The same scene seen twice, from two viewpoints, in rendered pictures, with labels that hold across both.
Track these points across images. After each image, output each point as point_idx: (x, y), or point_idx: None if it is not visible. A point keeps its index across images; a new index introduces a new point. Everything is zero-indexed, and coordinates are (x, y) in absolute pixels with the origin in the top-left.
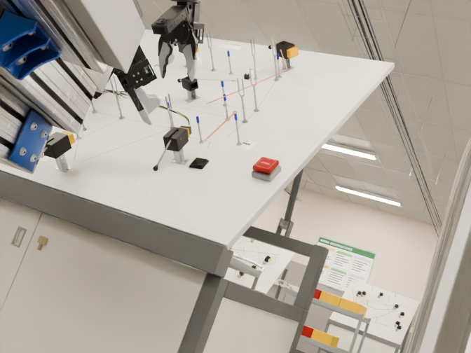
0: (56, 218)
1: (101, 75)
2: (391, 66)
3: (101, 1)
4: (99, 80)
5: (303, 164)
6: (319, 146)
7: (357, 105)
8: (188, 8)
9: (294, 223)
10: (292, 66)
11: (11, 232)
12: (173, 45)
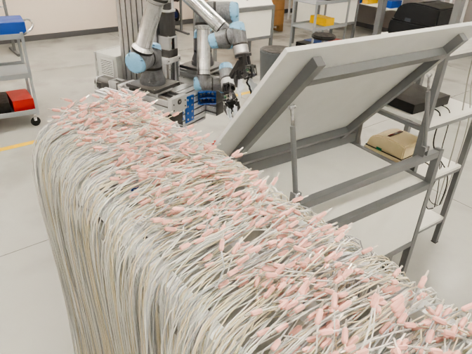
0: (279, 165)
1: (166, 109)
2: (281, 53)
3: (103, 104)
4: (167, 111)
5: (215, 144)
6: (222, 133)
7: (247, 101)
8: (239, 60)
9: (294, 195)
10: None
11: None
12: (251, 79)
